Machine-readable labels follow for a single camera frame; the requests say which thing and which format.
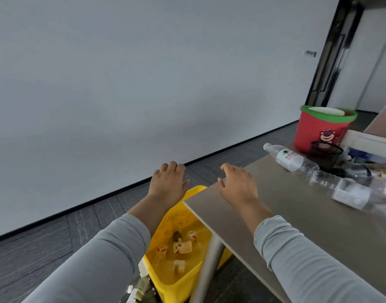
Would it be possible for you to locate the person's right hand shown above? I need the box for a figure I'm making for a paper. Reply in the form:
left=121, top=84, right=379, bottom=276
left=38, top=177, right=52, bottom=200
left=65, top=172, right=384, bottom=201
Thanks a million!
left=218, top=163, right=260, bottom=208

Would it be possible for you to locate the person's left hand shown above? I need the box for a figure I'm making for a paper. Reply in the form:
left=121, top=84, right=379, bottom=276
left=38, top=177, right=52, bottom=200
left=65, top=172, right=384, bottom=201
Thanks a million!
left=148, top=161, right=190, bottom=209

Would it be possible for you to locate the person's left forearm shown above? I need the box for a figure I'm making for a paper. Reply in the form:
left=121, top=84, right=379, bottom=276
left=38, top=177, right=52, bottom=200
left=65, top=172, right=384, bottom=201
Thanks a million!
left=22, top=195, right=178, bottom=303

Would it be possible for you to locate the person's right forearm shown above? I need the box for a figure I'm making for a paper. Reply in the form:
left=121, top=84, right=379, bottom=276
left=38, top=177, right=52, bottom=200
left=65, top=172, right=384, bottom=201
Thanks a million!
left=236, top=199, right=386, bottom=303

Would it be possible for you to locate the clear bottle with white cap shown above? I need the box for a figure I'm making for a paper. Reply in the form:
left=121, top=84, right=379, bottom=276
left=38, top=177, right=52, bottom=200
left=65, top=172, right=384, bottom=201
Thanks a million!
left=263, top=143, right=320, bottom=174

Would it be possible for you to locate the grey metal table leg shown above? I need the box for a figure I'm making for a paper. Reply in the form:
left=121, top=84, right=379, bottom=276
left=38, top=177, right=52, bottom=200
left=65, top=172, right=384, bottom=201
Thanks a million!
left=189, top=233, right=226, bottom=303

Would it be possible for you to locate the yellow plastic waste bin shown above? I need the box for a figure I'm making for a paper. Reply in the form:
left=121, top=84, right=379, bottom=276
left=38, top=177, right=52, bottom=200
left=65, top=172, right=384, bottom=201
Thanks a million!
left=142, top=185, right=233, bottom=303

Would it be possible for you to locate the black mesh pen holder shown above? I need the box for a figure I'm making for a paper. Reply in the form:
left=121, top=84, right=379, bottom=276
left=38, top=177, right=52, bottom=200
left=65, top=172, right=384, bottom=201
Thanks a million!
left=307, top=141, right=344, bottom=171

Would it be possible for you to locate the red bucket with green rim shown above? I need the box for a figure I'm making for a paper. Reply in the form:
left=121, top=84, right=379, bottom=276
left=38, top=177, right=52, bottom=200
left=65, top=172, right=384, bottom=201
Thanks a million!
left=293, top=105, right=358, bottom=154

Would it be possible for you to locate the clear bottle beside bin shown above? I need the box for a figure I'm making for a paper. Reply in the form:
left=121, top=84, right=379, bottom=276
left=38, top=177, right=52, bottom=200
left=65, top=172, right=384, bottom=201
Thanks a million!
left=126, top=259, right=153, bottom=303

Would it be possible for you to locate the clear plastic bottle white label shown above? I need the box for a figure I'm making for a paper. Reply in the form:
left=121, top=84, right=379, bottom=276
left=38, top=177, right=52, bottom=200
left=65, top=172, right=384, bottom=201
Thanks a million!
left=309, top=170, right=386, bottom=215

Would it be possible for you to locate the black glossy object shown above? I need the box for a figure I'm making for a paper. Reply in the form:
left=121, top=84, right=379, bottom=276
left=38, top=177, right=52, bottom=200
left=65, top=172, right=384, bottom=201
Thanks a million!
left=331, top=161, right=386, bottom=188

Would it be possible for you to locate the blue packet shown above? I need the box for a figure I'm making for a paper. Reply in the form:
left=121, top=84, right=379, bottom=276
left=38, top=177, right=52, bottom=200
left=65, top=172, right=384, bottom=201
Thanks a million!
left=348, top=148, right=386, bottom=165

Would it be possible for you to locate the white flat box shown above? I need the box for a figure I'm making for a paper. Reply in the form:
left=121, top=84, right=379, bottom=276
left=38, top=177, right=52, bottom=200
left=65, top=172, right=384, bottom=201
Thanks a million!
left=339, top=129, right=386, bottom=161

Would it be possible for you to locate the black door frame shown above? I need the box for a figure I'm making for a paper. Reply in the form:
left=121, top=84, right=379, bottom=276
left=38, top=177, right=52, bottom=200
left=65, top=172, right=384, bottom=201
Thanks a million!
left=305, top=0, right=365, bottom=108

